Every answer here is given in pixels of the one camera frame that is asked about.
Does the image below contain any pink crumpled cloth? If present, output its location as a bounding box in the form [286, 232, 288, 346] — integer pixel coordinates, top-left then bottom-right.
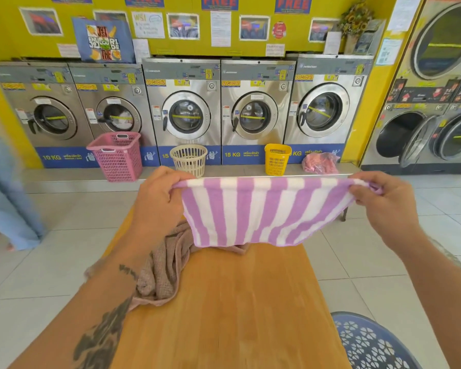
[301, 151, 341, 175]

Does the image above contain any large white pillar notice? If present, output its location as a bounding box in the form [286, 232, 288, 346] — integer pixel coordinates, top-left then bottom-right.
[386, 0, 423, 33]

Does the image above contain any pink plastic laundry basket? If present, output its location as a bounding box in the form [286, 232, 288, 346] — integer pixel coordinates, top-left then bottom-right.
[86, 131, 142, 183]

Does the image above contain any tall white paper notice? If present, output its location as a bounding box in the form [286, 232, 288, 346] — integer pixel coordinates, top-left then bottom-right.
[210, 11, 232, 48]

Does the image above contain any stacked steel dryer open door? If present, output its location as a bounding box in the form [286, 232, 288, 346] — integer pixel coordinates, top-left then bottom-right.
[360, 0, 461, 176]

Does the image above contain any white handwritten notice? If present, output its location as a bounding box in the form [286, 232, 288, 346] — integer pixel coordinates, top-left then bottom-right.
[131, 11, 166, 39]

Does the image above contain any sunflower bouquet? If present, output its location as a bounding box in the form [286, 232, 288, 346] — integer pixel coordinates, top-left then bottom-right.
[337, 0, 374, 55]

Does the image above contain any person's left forearm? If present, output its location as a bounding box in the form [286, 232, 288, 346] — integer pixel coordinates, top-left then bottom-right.
[8, 226, 177, 369]

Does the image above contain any pale blue pillar notice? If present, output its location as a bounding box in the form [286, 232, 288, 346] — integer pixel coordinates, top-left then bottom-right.
[375, 38, 403, 66]

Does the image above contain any purple white striped towel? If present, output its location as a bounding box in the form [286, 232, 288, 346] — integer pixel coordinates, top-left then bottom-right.
[172, 177, 383, 249]

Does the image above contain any blue plastic laundry basket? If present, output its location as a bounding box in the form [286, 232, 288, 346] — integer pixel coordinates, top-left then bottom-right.
[330, 311, 423, 369]

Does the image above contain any framed photo poster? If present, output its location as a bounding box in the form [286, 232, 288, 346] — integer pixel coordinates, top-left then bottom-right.
[166, 12, 200, 40]
[239, 15, 271, 42]
[93, 10, 130, 26]
[308, 17, 341, 43]
[19, 7, 64, 37]

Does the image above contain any brown waffle cloth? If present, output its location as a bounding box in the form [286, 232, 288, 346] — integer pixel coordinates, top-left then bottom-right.
[85, 220, 251, 312]

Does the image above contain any steel front-load washing machine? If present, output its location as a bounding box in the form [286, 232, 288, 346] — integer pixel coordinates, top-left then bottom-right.
[0, 61, 95, 169]
[221, 60, 296, 166]
[68, 63, 160, 167]
[284, 54, 374, 164]
[142, 58, 222, 166]

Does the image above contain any blue printed tote bag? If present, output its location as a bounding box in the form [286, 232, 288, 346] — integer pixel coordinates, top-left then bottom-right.
[72, 17, 136, 64]

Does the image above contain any person's right forearm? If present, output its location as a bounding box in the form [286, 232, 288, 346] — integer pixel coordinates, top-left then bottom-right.
[399, 226, 461, 369]

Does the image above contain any person's left hand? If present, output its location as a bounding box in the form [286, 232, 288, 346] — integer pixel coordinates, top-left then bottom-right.
[132, 166, 196, 243]

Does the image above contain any person's right hand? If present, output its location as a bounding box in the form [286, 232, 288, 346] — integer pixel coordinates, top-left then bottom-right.
[347, 171, 422, 251]

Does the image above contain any yellow plastic laundry basket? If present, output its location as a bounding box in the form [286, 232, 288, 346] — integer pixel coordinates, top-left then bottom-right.
[264, 143, 292, 177]

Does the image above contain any cream round laundry basket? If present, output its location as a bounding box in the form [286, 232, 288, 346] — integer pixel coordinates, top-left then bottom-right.
[170, 144, 208, 178]

